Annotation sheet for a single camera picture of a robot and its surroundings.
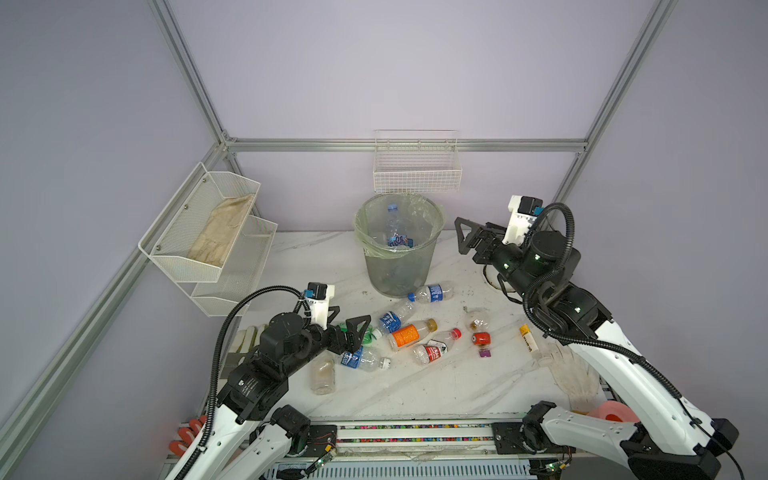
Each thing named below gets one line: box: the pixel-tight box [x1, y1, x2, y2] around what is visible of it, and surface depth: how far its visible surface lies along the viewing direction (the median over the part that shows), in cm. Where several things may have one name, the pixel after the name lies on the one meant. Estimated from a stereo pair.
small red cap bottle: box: [471, 332, 491, 345], surface depth 90 cm
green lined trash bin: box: [353, 192, 446, 297], surface depth 96 cm
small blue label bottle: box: [379, 293, 416, 335], surface depth 92 cm
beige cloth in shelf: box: [188, 193, 255, 267], surface depth 81 cm
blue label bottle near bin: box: [407, 283, 454, 303], surface depth 100 cm
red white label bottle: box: [413, 328, 462, 365], surface depth 86 cm
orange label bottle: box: [387, 318, 438, 351], surface depth 88 cm
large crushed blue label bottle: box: [387, 204, 414, 248], surface depth 97 cm
